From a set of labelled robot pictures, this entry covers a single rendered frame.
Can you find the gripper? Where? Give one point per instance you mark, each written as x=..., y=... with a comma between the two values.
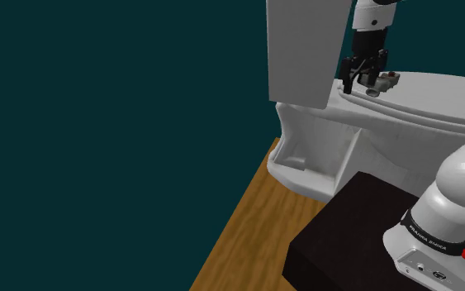
x=369, y=42

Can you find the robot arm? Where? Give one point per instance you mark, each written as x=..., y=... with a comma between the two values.
x=449, y=193

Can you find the small grey toy red top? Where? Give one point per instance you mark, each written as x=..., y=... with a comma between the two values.
x=386, y=82

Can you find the white toilet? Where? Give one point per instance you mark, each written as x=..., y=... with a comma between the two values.
x=377, y=133

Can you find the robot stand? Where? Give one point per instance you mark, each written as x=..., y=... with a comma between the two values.
x=336, y=241

